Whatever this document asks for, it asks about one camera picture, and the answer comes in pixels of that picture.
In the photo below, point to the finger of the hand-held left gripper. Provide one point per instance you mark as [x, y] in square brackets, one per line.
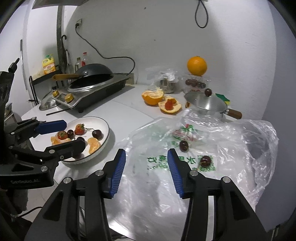
[69, 148]
[52, 126]

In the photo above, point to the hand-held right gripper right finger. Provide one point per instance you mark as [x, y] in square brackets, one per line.
[177, 173]

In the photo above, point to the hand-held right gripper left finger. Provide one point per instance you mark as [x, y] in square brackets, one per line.
[118, 171]

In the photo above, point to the red strawberry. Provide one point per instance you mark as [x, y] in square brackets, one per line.
[62, 135]
[169, 104]
[79, 129]

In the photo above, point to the large peeled orange segment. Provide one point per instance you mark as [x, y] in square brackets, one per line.
[54, 140]

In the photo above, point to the small peeled orange segment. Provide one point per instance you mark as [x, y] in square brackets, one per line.
[93, 144]

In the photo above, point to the white plate with black rim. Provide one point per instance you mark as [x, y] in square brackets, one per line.
[92, 121]

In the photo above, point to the clear plastic bag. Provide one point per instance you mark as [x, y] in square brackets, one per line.
[242, 143]

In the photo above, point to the person's left hand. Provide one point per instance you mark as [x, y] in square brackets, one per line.
[20, 199]

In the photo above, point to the dark thin stick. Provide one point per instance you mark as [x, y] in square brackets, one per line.
[60, 111]

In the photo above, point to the steel dome lid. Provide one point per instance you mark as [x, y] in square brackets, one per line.
[47, 102]

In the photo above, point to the black metal rack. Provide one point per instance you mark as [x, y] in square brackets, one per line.
[44, 77]

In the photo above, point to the yellow oil bottle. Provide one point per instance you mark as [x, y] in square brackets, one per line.
[49, 67]

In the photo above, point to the induction cooker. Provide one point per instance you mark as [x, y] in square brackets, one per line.
[104, 88]

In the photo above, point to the empty orange peel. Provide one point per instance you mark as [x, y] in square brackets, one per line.
[175, 107]

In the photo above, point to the clear bottle with dark cap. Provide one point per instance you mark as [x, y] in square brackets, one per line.
[78, 63]

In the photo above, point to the black wok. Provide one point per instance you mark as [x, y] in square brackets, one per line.
[92, 69]

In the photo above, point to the clear bottle with red cap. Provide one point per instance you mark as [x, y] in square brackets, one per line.
[85, 59]

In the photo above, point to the black hooked rod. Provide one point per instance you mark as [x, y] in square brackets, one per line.
[62, 44]

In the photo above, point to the steel cup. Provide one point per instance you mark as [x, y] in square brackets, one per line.
[167, 87]

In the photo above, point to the yellow and green sponge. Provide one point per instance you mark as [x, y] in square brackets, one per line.
[223, 98]

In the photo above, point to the clear plastic fruit box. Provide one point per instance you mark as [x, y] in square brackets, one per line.
[195, 83]

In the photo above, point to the grey vertical pipe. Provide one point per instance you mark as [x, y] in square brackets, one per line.
[59, 27]

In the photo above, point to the crumpled clear plastic wrap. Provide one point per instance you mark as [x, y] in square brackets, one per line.
[170, 73]

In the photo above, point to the whole orange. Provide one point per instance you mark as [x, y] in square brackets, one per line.
[197, 66]

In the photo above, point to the range hood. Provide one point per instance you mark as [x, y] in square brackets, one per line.
[57, 2]

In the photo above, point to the grey wall socket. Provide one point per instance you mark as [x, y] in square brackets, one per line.
[79, 22]

